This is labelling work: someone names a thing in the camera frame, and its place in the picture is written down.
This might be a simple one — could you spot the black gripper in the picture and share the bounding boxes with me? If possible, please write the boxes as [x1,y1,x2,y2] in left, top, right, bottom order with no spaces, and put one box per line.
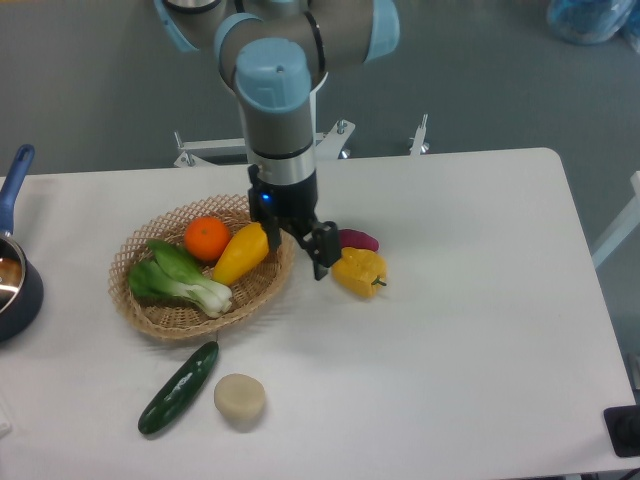
[248,165,341,281]

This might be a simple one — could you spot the yellow mango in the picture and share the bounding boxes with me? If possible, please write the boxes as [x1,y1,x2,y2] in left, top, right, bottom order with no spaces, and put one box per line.
[212,222,269,286]

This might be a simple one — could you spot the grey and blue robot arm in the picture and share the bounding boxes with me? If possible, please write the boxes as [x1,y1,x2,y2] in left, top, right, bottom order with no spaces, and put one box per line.
[154,1,400,279]

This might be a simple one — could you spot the woven wicker basket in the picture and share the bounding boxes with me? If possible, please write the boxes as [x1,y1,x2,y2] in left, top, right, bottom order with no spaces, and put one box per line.
[109,194,297,341]

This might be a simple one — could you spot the purple sweet potato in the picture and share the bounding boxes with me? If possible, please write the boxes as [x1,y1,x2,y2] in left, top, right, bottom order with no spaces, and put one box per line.
[339,228,380,252]

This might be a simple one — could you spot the yellow bell pepper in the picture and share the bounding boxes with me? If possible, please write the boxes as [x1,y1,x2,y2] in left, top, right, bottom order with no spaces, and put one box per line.
[331,247,387,299]

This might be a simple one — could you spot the orange fruit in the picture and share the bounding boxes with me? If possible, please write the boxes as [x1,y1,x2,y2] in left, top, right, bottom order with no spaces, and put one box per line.
[183,217,231,262]

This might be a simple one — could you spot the green bok choy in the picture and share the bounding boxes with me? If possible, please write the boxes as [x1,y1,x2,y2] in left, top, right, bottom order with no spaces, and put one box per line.
[127,240,233,318]

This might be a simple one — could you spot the green cucumber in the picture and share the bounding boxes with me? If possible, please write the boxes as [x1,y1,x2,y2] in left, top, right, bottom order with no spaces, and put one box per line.
[137,341,219,436]

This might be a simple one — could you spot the blue saucepan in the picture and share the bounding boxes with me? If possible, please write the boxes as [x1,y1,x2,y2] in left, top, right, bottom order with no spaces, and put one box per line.
[1,144,44,342]

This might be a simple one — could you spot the blue plastic bag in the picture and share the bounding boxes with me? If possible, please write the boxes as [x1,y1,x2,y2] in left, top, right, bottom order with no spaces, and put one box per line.
[546,1,639,53]

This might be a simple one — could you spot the black device at table edge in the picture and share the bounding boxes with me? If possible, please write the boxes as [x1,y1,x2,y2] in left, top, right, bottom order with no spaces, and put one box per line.
[603,405,640,458]

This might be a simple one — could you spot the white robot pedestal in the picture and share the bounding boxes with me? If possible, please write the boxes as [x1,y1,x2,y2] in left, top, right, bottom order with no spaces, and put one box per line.
[173,113,430,168]

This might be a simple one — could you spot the white frame at right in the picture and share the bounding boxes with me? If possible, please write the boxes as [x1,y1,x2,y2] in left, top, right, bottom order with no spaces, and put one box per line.
[591,171,639,269]

